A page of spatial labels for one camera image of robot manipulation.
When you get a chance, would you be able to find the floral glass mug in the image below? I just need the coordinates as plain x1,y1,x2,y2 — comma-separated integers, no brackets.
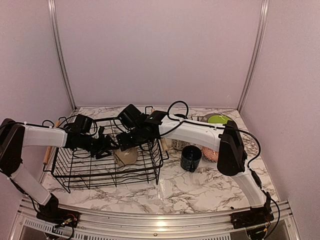
171,139,189,151

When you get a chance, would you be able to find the dark blue cup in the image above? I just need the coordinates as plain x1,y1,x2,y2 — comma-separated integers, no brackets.
180,145,202,173

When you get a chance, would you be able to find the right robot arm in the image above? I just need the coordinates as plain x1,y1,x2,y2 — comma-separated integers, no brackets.
116,104,274,224

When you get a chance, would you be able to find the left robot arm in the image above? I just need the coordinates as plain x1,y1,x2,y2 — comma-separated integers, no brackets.
0,114,119,223

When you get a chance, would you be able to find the grey reindeer plate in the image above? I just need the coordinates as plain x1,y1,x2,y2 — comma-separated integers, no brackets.
202,113,224,123

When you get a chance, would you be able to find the front aluminium rail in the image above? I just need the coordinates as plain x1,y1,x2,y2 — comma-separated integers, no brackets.
14,197,301,240

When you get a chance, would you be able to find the right aluminium frame post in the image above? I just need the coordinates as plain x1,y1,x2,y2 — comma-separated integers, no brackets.
237,0,270,113

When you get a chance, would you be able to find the beige bowl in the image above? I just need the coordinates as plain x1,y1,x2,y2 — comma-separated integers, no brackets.
114,147,138,167

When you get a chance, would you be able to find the aluminium frame post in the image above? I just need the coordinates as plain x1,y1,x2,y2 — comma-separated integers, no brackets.
48,0,77,111
237,0,270,113

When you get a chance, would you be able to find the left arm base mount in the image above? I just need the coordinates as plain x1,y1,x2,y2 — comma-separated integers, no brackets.
36,193,80,228

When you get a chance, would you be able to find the left aluminium frame post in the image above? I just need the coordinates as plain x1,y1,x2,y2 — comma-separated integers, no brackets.
48,0,77,111

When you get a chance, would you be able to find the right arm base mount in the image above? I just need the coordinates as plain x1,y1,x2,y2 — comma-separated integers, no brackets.
230,206,275,229

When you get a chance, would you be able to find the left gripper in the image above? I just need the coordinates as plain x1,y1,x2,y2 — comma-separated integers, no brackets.
79,133,119,160

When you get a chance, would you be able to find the blue patterned bowl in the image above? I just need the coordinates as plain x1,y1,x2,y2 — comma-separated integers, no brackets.
202,147,219,163

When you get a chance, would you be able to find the black wire dish rack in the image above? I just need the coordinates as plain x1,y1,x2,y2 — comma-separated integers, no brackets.
43,116,169,193

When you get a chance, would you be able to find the green plate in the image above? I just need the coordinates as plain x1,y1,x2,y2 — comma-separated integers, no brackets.
207,114,232,124

